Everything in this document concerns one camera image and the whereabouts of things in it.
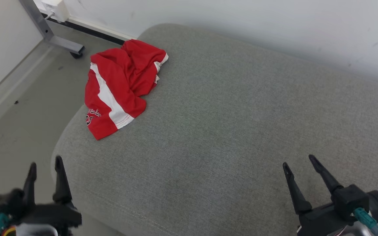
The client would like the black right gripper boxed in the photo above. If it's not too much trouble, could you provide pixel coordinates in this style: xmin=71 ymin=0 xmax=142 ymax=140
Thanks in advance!
xmin=283 ymin=154 xmax=353 ymax=236

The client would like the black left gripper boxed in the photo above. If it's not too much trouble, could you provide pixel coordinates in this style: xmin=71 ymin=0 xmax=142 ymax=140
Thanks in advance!
xmin=12 ymin=155 xmax=82 ymax=236

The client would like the red shorts white stripe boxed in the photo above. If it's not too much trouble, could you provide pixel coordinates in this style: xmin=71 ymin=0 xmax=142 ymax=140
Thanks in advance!
xmin=84 ymin=39 xmax=169 ymax=141

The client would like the grey fabric sofa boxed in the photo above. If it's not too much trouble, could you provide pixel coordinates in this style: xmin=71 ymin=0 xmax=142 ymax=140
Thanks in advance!
xmin=51 ymin=23 xmax=378 ymax=236

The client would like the grey metal stand leg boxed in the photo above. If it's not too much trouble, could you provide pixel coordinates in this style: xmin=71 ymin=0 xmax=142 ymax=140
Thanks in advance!
xmin=19 ymin=0 xmax=86 ymax=56

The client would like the white plastic box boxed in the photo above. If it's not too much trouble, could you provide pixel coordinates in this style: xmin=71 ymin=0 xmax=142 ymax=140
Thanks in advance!
xmin=41 ymin=0 xmax=70 ymax=23

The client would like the teal right camera connector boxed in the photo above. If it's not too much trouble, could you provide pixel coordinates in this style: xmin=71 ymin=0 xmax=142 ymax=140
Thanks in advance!
xmin=353 ymin=207 xmax=378 ymax=236

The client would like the white and dark wall baseboard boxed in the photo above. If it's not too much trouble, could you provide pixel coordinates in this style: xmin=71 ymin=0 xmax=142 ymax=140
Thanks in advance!
xmin=33 ymin=0 xmax=137 ymax=46

